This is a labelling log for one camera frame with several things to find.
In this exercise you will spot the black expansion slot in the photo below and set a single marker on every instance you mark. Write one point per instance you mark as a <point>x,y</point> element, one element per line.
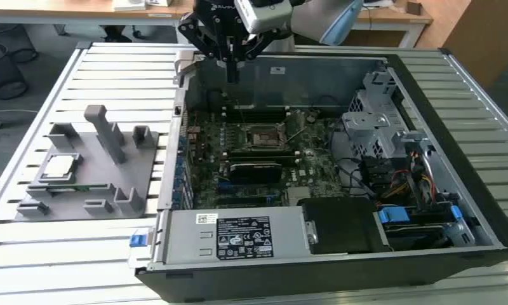
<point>241,201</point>

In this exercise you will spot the silver CPU chip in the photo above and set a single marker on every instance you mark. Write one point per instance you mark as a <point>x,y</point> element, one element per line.
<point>58,166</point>

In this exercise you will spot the green RAM stick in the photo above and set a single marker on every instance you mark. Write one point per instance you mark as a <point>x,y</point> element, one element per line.
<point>82,188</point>

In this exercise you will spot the blue plastic bay clip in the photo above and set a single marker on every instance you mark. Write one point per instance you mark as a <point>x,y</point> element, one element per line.
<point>456,213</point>

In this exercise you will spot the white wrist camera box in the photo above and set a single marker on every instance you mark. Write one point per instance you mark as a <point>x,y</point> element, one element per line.
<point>266,16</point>

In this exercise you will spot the grey parts rack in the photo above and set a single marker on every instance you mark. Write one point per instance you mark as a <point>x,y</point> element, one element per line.
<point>93,178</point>

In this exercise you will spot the silver finned chipset heatsink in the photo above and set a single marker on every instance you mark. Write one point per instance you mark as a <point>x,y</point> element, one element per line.
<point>298,194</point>

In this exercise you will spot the black mesh waste basket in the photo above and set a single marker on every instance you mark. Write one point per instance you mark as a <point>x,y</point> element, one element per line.
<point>22,47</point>
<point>3,79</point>

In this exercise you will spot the CPU socket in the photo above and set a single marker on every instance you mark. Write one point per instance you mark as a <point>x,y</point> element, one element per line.
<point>264,138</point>

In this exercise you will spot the blue case latch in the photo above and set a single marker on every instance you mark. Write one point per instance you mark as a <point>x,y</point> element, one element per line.
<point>137,241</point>

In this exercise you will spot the green motherboard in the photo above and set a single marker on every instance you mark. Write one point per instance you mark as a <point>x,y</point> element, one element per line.
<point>317,159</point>

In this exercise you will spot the black plastic shroud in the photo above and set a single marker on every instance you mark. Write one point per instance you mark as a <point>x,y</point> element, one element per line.
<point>342,222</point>

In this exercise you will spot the blue disk carrier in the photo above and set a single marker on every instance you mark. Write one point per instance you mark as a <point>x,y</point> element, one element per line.
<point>392,215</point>

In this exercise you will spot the black office chair base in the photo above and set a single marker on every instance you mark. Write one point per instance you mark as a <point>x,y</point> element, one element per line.
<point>115,35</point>

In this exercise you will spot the wooden cabinet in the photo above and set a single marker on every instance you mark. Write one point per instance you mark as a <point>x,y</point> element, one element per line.
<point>482,38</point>

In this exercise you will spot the silver perforated drive cage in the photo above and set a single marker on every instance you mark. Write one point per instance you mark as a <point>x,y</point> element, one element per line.
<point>376,146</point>

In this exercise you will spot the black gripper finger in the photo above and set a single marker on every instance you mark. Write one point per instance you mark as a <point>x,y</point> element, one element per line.
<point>262,39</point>
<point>194,31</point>

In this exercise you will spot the wooden desk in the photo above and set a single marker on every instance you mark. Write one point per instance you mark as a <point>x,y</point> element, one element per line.
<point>385,19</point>
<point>66,11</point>

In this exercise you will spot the black graphics card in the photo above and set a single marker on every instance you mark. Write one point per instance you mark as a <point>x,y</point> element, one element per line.
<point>256,174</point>

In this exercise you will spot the white case wall sticker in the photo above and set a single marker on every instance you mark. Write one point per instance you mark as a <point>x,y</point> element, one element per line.
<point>277,70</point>

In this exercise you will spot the silver drive cage bracket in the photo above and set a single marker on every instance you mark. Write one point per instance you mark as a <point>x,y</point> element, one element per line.
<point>364,120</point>

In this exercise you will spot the small brown box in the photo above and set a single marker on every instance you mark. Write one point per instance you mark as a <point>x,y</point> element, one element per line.
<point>413,8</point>

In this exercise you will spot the grey power supply unit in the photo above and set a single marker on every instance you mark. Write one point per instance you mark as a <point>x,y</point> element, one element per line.
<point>181,235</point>

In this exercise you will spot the black open PC case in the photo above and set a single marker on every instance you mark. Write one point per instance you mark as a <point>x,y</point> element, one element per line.
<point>278,282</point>

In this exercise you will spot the silver disk bay frame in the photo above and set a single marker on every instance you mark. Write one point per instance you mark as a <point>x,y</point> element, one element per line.
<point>437,171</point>

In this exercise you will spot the black RAM slot white clips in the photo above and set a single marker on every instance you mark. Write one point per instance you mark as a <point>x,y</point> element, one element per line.
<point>257,114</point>
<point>262,162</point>
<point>262,156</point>
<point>257,108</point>

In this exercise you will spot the small white box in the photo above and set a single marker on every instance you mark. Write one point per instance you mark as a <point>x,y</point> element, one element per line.
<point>158,2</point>

